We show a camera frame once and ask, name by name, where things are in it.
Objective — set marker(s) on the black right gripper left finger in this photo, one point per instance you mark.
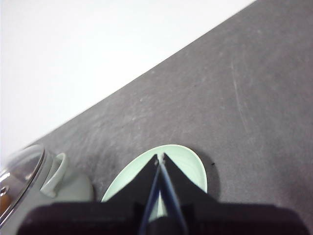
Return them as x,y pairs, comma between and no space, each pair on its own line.
139,186

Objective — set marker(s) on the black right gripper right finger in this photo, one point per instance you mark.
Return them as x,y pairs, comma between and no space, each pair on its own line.
182,186

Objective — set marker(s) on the pale green round plate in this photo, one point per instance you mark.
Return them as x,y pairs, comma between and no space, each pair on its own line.
189,160

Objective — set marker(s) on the pale green electric steamer pot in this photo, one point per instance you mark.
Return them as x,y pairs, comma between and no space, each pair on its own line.
73,188

